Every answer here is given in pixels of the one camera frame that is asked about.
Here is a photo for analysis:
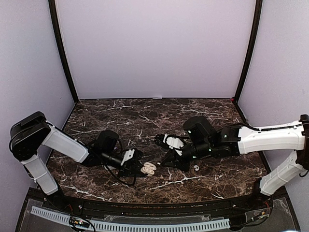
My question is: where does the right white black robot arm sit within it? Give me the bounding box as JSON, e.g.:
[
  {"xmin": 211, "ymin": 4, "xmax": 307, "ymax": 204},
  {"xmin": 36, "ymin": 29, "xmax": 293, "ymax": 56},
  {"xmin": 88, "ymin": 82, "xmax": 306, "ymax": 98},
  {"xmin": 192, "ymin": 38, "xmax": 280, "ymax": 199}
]
[{"xmin": 154, "ymin": 115, "xmax": 309, "ymax": 210}]

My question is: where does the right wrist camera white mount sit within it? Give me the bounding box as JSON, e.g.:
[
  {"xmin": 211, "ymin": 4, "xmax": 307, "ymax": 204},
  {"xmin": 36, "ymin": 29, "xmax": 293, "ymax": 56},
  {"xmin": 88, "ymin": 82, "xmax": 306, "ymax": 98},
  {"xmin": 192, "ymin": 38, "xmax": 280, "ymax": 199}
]
[{"xmin": 163, "ymin": 134, "xmax": 185, "ymax": 156}]

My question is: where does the black front table rail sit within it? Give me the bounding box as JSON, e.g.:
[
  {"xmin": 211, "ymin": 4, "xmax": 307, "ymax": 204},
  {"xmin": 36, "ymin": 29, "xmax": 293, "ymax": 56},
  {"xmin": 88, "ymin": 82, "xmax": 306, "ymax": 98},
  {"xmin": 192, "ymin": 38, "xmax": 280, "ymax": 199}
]
[{"xmin": 64, "ymin": 196, "xmax": 253, "ymax": 217}]

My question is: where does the white slotted cable duct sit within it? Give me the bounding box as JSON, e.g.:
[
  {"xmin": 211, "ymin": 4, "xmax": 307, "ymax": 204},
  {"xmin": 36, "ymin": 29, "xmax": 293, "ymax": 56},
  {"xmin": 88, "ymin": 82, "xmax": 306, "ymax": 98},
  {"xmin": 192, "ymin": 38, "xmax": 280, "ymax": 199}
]
[{"xmin": 30, "ymin": 206, "xmax": 230, "ymax": 232}]

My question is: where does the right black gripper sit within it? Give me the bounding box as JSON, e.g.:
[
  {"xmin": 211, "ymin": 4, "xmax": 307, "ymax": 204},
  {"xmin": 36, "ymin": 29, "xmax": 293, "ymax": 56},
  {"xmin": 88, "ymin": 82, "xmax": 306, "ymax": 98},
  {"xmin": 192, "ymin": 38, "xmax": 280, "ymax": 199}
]
[{"xmin": 161, "ymin": 140, "xmax": 212, "ymax": 173}]

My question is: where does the left black frame post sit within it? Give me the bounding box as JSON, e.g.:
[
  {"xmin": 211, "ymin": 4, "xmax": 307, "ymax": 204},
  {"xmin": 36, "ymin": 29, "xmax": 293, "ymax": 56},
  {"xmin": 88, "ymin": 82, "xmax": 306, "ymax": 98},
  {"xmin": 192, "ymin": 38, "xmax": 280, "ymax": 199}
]
[{"xmin": 48, "ymin": 0, "xmax": 79, "ymax": 104}]

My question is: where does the right black frame post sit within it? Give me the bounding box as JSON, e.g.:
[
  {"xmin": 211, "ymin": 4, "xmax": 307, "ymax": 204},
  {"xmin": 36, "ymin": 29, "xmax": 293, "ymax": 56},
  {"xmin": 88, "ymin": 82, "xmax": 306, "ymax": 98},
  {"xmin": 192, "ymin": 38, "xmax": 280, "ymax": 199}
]
[{"xmin": 233, "ymin": 0, "xmax": 263, "ymax": 104}]

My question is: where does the beige earbud charging case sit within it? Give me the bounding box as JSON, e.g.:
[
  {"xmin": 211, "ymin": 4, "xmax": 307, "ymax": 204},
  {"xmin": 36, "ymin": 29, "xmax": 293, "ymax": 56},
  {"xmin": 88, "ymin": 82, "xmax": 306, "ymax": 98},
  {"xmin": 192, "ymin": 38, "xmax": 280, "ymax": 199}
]
[{"xmin": 140, "ymin": 162, "xmax": 156, "ymax": 176}]

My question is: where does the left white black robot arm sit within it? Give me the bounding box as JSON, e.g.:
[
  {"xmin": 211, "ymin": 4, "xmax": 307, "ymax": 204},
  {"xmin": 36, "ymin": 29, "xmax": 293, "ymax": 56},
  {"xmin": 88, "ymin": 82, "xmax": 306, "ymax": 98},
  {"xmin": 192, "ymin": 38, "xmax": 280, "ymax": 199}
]
[{"xmin": 9, "ymin": 111, "xmax": 146, "ymax": 211}]

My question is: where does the black frame post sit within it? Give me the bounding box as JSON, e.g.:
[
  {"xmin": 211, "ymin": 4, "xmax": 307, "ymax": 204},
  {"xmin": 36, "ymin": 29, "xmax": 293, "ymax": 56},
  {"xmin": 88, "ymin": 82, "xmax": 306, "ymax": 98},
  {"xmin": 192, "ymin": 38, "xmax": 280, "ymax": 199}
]
[
  {"xmin": 233, "ymin": 0, "xmax": 263, "ymax": 104},
  {"xmin": 48, "ymin": 0, "xmax": 79, "ymax": 104}
]

